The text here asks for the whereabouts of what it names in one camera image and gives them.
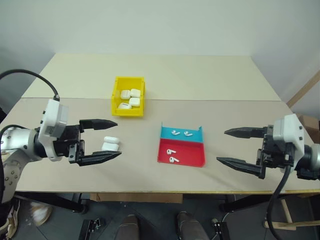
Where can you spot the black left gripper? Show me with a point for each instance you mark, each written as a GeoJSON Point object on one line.
{"type": "Point", "coordinates": [72, 136]}

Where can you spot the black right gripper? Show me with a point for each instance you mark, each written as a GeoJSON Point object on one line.
{"type": "Point", "coordinates": [272, 152]}

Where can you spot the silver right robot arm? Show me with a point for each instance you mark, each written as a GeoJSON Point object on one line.
{"type": "Point", "coordinates": [315, 153]}

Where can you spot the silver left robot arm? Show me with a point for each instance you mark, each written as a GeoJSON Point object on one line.
{"type": "Point", "coordinates": [15, 145]}

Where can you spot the yellow plastic bin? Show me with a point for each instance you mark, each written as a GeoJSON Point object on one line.
{"type": "Point", "coordinates": [117, 112]}

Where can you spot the white earbud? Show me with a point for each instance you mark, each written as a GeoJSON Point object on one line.
{"type": "Point", "coordinates": [173, 159]}
{"type": "Point", "coordinates": [170, 151]}
{"type": "Point", "coordinates": [175, 132]}
{"type": "Point", "coordinates": [188, 133]}

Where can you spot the blue and red tray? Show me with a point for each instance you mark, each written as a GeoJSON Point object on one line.
{"type": "Point", "coordinates": [185, 153]}

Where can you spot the brown cardboard sheet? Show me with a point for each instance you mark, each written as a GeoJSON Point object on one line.
{"type": "Point", "coordinates": [140, 197]}

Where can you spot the white earbud bottom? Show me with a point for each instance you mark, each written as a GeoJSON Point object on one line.
{"type": "Point", "coordinates": [173, 159]}

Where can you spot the black table leg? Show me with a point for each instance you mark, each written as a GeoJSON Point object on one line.
{"type": "Point", "coordinates": [57, 202]}

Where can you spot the black foot pedal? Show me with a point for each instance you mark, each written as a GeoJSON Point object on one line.
{"type": "Point", "coordinates": [222, 228]}
{"type": "Point", "coordinates": [92, 228]}

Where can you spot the slanted wooden beam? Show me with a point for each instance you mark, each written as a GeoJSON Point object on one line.
{"type": "Point", "coordinates": [303, 90]}

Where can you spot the dark rounded shape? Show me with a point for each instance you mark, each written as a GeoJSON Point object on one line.
{"type": "Point", "coordinates": [128, 228]}
{"type": "Point", "coordinates": [191, 226]}

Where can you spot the white shoe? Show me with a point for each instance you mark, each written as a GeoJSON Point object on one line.
{"type": "Point", "coordinates": [41, 212]}

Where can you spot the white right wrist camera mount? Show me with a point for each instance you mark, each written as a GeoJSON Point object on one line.
{"type": "Point", "coordinates": [287, 130]}

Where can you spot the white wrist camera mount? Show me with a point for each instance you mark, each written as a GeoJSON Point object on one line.
{"type": "Point", "coordinates": [53, 117]}
{"type": "Point", "coordinates": [287, 130]}

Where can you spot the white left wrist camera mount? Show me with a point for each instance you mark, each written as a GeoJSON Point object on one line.
{"type": "Point", "coordinates": [53, 117]}

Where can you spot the light wooden frame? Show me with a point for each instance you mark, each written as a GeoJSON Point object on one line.
{"type": "Point", "coordinates": [295, 220]}

